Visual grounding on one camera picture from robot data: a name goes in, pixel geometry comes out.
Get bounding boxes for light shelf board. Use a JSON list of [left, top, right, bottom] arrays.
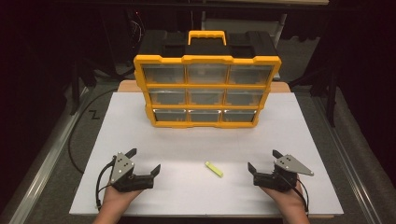
[[199, 0, 330, 6]]

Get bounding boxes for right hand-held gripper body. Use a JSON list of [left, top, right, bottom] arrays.
[[252, 154, 315, 193]]

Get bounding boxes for clear plastic drawer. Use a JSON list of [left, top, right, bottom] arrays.
[[221, 109, 258, 123]]

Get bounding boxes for yellow-green plastic clip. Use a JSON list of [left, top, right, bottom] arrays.
[[205, 161, 224, 178]]

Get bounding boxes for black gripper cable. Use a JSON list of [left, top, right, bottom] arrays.
[[278, 172, 310, 214], [95, 157, 117, 211]]

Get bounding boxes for yellow and black organizer cabinet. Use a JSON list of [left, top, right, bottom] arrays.
[[133, 30, 283, 129]]

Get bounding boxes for black metal stand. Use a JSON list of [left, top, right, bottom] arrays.
[[288, 66, 339, 128], [69, 59, 134, 116]]

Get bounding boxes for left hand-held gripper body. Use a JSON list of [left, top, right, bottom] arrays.
[[108, 151, 155, 193]]

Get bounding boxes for grid of clear drawers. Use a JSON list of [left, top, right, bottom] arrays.
[[141, 63, 275, 123]]

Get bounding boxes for black floor cable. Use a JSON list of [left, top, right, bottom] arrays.
[[67, 88, 120, 175]]

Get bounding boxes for person's right hand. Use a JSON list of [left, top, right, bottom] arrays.
[[261, 183, 305, 216]]

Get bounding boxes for person's left hand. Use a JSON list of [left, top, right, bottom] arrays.
[[101, 186, 144, 215]]

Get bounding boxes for white table cover sheet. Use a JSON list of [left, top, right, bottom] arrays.
[[68, 91, 345, 217]]

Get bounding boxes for metal floor rail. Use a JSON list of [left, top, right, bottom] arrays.
[[312, 94, 386, 224], [7, 87, 92, 224]]

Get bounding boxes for bundle of thin wires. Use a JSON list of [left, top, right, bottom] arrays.
[[129, 8, 146, 48]]

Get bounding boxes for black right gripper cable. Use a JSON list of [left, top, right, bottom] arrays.
[[278, 172, 310, 214]]

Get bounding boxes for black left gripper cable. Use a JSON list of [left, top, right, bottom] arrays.
[[95, 157, 117, 211]]

